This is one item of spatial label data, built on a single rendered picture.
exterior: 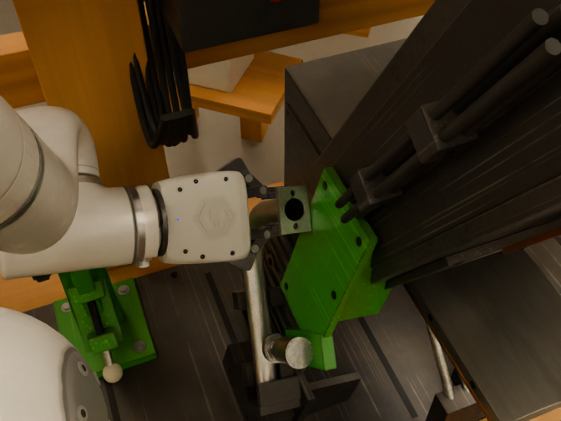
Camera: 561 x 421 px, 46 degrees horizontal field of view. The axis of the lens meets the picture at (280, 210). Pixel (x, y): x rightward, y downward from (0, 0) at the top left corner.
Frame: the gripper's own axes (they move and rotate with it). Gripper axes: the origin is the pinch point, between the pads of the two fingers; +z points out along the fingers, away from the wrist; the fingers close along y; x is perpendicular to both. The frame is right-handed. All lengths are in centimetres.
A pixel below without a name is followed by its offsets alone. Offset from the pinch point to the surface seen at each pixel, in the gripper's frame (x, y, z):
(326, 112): 3.1, 12.0, 9.3
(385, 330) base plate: 15.0, -20.6, 23.4
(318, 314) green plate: -2.1, -12.7, 2.8
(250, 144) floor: 171, 23, 71
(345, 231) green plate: -10.0, -2.7, 2.7
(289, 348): -0.3, -16.5, -0.6
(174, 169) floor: 175, 15, 40
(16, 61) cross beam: 24.5, 22.9, -25.9
